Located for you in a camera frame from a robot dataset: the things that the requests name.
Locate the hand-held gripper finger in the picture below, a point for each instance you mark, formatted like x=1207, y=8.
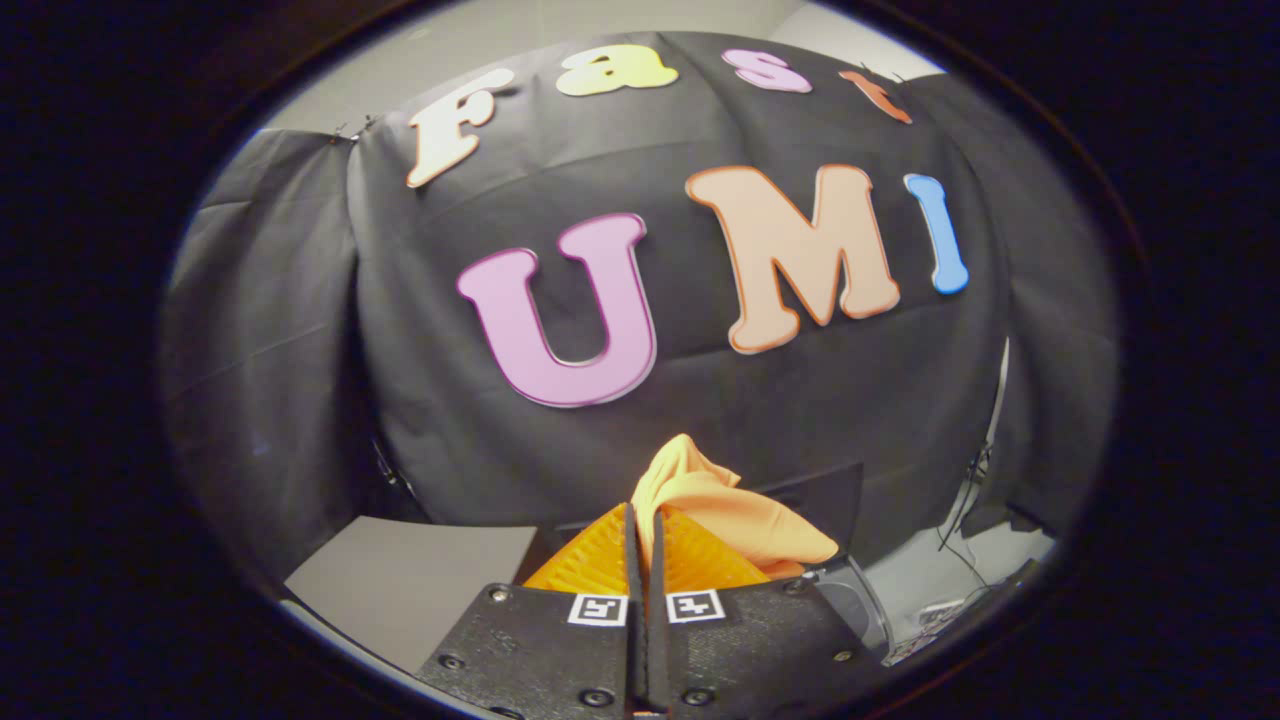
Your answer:
x=635, y=600
x=657, y=620

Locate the grey cabinet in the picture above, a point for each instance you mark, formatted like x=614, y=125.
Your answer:
x=400, y=590

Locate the black metal backdrop stand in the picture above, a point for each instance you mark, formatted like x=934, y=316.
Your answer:
x=985, y=440
x=392, y=475

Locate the orange cloth garment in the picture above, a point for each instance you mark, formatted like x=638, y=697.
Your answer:
x=720, y=510

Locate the black backdrop cloth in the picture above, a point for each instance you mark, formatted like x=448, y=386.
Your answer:
x=700, y=420

